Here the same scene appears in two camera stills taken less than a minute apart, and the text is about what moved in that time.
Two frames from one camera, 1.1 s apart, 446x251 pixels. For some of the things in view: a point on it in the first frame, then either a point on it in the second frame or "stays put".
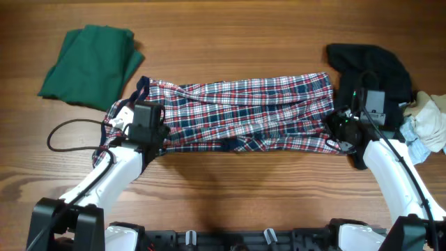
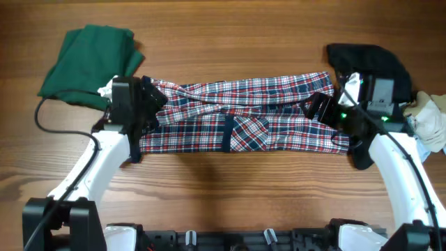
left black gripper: [163, 130] → [152, 105]
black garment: [357, 68] stays put
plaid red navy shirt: [274, 113] stays put
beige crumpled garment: [422, 97] stays put
